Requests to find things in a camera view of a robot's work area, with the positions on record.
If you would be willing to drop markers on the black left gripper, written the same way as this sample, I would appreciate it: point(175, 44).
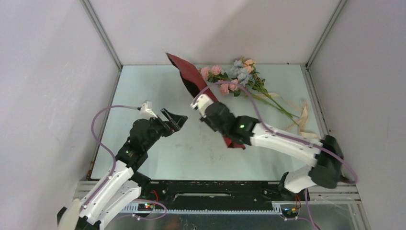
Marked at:
point(176, 122)

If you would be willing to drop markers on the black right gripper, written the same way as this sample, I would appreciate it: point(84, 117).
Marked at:
point(206, 120)

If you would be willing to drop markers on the red wrapping paper sheet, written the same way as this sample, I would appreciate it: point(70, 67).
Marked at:
point(194, 83)

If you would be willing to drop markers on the pink rose stem with blue bud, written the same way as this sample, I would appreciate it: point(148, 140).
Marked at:
point(213, 74)

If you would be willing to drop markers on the peach rose stem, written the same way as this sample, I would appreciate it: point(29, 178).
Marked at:
point(256, 87)

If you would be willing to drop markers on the cream ribbon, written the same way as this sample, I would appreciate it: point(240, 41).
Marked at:
point(299, 122)

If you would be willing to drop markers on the blue flower stem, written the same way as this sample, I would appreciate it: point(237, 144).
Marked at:
point(237, 71)

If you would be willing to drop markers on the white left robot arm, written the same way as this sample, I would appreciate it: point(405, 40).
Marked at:
point(122, 183)

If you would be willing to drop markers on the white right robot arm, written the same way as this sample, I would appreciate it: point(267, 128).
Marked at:
point(322, 157)

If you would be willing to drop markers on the left circuit board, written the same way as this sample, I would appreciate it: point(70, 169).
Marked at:
point(145, 207)

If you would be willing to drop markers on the circuit board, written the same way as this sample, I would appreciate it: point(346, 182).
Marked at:
point(145, 207)
point(290, 213)

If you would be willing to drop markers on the right circuit board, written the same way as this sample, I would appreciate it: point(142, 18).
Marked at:
point(290, 213)

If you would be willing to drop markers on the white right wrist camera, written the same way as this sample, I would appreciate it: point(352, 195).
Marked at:
point(201, 104)

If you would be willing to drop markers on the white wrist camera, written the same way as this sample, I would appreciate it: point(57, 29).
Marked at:
point(146, 111)
point(201, 104)

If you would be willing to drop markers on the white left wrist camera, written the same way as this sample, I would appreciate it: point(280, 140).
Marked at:
point(146, 111)

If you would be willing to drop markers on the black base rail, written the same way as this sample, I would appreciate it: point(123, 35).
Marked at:
point(184, 195)

